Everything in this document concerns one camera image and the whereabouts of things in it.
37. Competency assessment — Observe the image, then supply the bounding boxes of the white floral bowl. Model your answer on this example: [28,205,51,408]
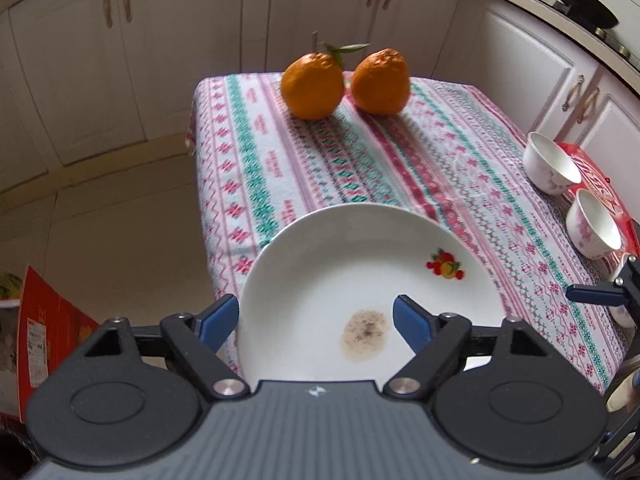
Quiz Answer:
[608,264,637,330]
[565,188,622,260]
[523,131,582,196]

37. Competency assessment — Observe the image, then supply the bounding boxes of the white plate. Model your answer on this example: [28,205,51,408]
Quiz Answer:
[238,204,504,386]

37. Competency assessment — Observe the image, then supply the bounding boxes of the white kitchen cabinets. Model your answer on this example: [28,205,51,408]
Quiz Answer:
[1,0,639,197]

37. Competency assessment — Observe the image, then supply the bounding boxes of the red drink carton box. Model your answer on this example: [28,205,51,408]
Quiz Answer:
[559,142,639,273]

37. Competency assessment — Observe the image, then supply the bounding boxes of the patterned red green tablecloth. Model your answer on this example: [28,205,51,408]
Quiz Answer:
[186,73,632,390]

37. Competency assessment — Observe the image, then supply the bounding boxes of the red paper bag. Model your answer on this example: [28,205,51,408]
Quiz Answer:
[16,266,99,422]

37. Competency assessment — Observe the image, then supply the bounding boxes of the bumpy orange without leaf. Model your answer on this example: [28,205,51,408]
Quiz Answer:
[350,48,410,116]

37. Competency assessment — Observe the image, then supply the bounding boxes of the orange with leaf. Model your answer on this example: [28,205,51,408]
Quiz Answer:
[280,32,368,122]

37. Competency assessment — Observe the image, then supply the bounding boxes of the black wok pan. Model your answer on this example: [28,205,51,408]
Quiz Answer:
[560,0,620,32]

